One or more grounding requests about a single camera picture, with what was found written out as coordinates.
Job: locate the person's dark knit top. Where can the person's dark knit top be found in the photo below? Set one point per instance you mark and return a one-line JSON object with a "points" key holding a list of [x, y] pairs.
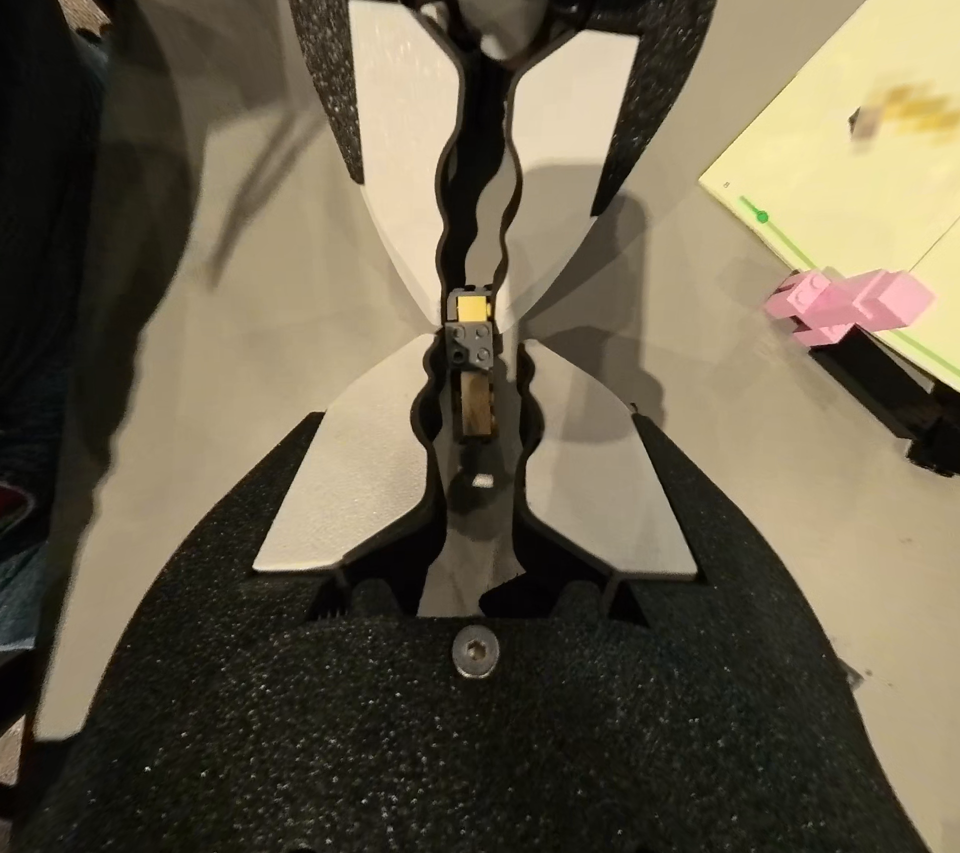
{"points": [[37, 155]]}

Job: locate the yellow and grey brick assembly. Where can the yellow and grey brick assembly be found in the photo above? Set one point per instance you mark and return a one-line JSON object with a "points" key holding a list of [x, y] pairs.
{"points": [[476, 403]]}

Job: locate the pink toy brick pig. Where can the pink toy brick pig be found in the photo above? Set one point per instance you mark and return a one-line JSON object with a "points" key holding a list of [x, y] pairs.
{"points": [[855, 305]]}

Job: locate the dark grey square brick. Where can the dark grey square brick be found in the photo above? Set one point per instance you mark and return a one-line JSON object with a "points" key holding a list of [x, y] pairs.
{"points": [[469, 344]]}

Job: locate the pale green instruction booklet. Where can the pale green instruction booklet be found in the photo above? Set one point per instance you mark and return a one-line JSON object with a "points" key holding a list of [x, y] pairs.
{"points": [[847, 155]]}

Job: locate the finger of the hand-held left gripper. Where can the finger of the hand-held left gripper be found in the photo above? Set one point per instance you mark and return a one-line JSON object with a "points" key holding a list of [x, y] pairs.
{"points": [[397, 118], [570, 133]]}

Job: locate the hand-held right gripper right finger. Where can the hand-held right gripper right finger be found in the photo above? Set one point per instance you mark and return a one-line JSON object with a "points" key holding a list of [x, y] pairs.
{"points": [[607, 485]]}

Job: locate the person's blue jeans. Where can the person's blue jeans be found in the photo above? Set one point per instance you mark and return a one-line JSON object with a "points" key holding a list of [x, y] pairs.
{"points": [[22, 568]]}

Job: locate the black toy brick frame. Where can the black toy brick frame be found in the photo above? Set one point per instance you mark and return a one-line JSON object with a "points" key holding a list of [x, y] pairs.
{"points": [[877, 395]]}

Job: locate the grey desk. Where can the grey desk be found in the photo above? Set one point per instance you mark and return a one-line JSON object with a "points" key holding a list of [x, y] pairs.
{"points": [[225, 343]]}

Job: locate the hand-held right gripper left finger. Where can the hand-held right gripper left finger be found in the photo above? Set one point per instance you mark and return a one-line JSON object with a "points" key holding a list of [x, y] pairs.
{"points": [[345, 485]]}

